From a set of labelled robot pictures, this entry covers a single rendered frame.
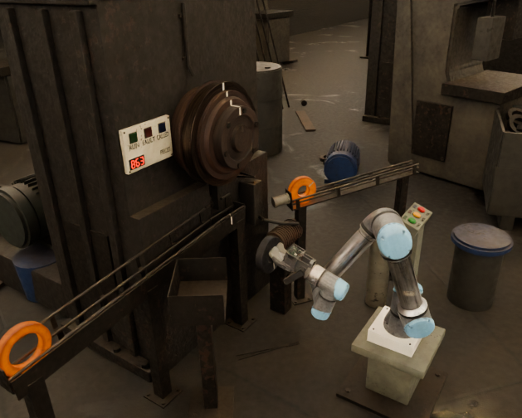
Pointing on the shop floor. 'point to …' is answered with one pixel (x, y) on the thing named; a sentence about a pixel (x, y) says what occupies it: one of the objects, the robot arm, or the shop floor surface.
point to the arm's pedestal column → (392, 390)
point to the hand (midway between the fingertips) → (269, 250)
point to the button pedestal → (416, 232)
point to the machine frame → (31, 26)
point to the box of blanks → (513, 167)
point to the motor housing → (283, 299)
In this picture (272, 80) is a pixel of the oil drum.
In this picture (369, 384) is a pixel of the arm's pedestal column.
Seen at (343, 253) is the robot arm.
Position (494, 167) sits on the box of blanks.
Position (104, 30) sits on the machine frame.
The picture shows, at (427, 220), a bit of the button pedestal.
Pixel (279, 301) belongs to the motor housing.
